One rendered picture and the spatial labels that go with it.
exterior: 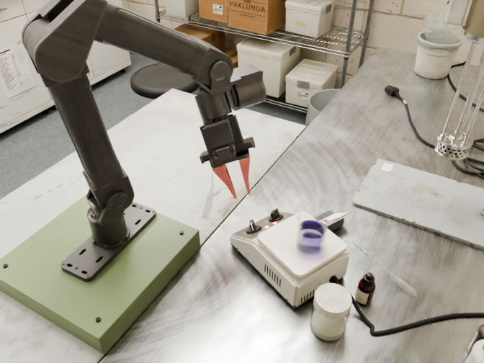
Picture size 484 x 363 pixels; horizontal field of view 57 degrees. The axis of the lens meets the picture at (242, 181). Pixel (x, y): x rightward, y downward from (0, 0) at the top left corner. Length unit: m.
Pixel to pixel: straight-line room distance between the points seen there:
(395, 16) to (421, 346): 2.49
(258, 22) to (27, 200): 2.13
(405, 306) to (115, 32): 0.65
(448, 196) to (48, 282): 0.85
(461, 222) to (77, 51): 0.81
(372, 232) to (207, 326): 0.40
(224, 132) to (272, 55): 2.28
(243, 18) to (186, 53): 2.29
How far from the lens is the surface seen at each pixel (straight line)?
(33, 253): 0.92
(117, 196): 0.78
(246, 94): 0.82
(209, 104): 0.79
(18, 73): 3.21
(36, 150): 3.07
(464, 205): 1.10
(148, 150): 1.20
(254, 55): 3.05
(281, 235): 0.81
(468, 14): 0.87
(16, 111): 3.25
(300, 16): 2.93
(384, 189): 1.08
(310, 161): 1.14
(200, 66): 0.73
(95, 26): 0.64
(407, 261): 0.94
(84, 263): 0.85
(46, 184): 1.15
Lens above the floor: 1.56
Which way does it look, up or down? 38 degrees down
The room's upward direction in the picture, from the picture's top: straight up
